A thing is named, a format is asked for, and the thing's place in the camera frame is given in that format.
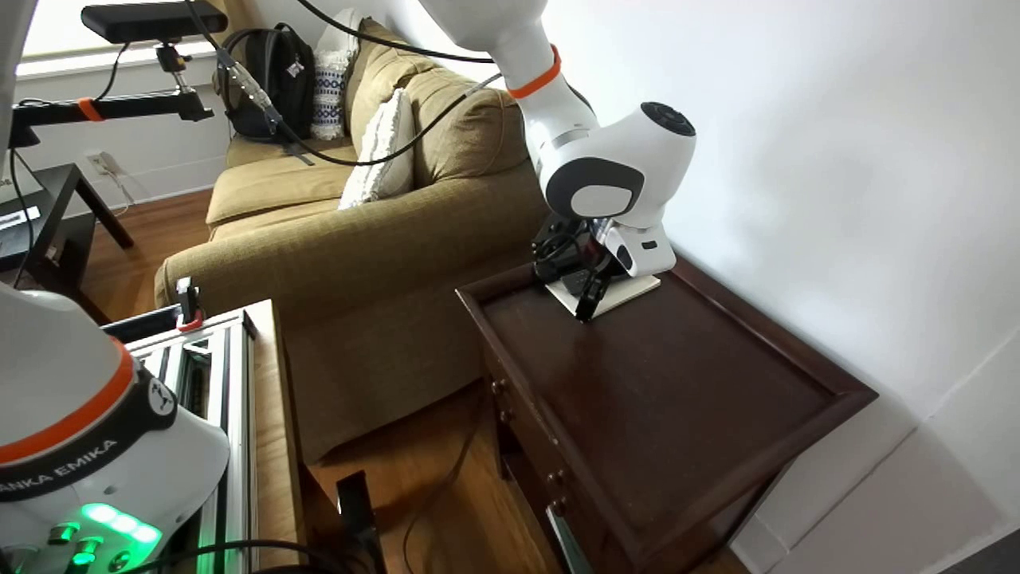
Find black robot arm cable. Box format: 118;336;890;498
181;0;511;172

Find silver drawer handle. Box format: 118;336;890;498
543;500;592;574

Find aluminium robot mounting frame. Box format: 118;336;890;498
103;298;264;574

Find olive fabric sofa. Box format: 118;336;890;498
148;35;569;463

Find light wooden board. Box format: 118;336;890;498
243;297;313;574

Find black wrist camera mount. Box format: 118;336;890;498
530;218;573;285

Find white wall outlet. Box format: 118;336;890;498
82;150;126;184

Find black and red clamp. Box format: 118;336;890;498
173;275;207;336

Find white patterned bag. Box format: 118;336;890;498
308;6;366;145

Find thin black floor cable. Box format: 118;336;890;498
396;422;484;574

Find black camera on stand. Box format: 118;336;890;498
78;0;228;49

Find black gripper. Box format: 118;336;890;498
558;212;620;323

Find white paper pad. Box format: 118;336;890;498
544;267;663;323

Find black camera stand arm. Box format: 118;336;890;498
0;42;217;154

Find white throw pillow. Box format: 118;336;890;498
334;85;421;212

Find black block on floor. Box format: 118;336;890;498
334;469;386;574

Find black backpack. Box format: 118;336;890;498
214;23;317;145

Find dark brown wooden table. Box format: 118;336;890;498
451;249;878;574

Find black side table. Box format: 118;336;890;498
0;158;139;326

